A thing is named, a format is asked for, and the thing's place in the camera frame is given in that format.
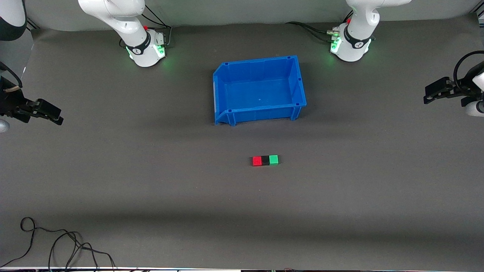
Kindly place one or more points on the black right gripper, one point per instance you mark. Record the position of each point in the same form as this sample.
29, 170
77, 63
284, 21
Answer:
11, 101

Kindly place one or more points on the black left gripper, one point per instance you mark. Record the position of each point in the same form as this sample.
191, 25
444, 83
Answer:
458, 91

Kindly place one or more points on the small green cube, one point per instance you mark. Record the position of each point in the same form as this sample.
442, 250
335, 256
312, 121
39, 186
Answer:
273, 159

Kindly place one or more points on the small red cube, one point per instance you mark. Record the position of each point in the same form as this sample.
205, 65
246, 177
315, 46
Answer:
257, 161

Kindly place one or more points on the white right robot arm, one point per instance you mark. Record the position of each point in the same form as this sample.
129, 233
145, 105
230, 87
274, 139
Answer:
132, 37

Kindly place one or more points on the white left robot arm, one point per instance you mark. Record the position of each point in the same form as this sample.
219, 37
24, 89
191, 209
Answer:
353, 45

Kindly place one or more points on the small black cube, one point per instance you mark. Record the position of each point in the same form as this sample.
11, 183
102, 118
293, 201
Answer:
265, 160

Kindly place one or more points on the blue plastic storage bin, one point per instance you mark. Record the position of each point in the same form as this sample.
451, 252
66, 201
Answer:
261, 94

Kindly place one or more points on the dark grey table mat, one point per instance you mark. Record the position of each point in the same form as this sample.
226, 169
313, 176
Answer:
242, 196

